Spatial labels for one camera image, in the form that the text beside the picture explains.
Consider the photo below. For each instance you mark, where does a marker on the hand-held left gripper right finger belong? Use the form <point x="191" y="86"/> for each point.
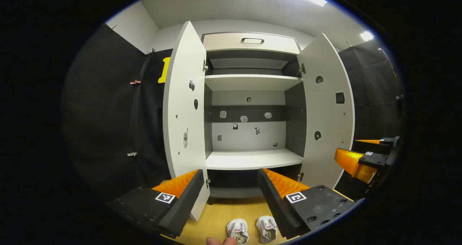
<point x="274" y="201"/>

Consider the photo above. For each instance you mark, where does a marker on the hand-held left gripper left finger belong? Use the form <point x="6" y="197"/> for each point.
<point x="182" y="203"/>

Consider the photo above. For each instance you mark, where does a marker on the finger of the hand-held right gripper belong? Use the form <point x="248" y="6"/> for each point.
<point x="375" y="147"/>
<point x="352" y="163"/>

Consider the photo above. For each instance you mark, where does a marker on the white canvas shoe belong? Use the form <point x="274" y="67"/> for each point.
<point x="267" y="228"/>
<point x="238" y="230"/>

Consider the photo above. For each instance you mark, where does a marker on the white shoe cabinet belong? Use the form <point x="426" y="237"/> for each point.
<point x="252" y="159"/>

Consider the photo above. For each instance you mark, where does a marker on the white cabinet door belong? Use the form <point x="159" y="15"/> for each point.
<point x="184" y="93"/>
<point x="328" y="111"/>

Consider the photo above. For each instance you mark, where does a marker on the black backdrop cloth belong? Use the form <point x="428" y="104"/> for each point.
<point x="375" y="93"/>
<point x="104" y="122"/>

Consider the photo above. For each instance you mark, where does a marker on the small ceiling light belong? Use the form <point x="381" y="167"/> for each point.
<point x="366" y="35"/>

